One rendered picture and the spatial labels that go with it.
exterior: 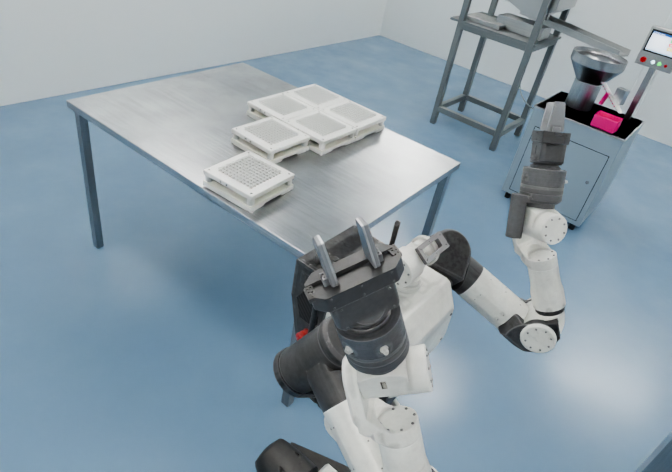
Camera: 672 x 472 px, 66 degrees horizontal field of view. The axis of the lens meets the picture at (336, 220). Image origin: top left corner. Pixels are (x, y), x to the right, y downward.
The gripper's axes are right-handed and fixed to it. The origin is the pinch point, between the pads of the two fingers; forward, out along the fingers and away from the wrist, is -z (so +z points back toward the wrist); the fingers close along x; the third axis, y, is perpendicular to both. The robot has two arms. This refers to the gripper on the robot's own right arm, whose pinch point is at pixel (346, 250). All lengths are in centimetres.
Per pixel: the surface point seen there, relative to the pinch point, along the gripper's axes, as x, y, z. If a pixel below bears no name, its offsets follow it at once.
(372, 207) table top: 35, -115, 77
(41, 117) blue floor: -125, -383, 66
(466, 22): 224, -357, 109
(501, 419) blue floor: 57, -74, 184
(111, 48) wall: -62, -446, 48
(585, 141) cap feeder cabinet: 215, -204, 160
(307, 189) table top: 15, -130, 67
